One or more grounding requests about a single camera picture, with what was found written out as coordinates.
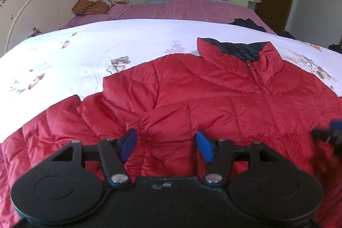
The red puffer jacket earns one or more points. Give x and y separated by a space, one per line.
213 99

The orange striped pillow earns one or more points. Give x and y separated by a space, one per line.
92 7

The stack of books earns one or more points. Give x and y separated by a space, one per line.
120 0

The dark cloth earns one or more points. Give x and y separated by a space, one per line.
247 24

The cream wooden headboard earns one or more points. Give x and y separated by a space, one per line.
40 1

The pink checked bed sheet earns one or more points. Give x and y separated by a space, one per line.
187 10

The white floral quilt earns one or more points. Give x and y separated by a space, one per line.
93 41

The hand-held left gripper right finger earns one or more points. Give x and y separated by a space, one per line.
204 147

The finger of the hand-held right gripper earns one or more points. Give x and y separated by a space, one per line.
324 135

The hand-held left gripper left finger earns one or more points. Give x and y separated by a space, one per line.
128 144

